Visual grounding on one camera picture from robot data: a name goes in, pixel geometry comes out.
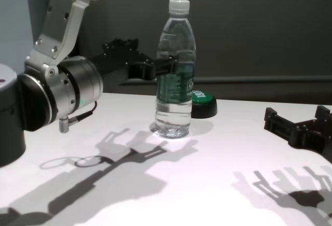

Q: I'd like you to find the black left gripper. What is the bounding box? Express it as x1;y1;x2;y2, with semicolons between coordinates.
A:
89;37;180;81

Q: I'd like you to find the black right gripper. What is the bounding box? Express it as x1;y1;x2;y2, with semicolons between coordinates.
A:
264;105;332;164

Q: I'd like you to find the clear water bottle green label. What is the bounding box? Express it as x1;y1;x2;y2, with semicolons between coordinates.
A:
155;0;197;139

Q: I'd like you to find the green black push button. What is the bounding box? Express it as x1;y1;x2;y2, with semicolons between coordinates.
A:
191;90;218;119

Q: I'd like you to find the grey horizontal rail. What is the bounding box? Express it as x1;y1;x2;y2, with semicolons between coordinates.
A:
121;75;332;86

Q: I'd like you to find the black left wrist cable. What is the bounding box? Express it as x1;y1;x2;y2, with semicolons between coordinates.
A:
59;101;98;133

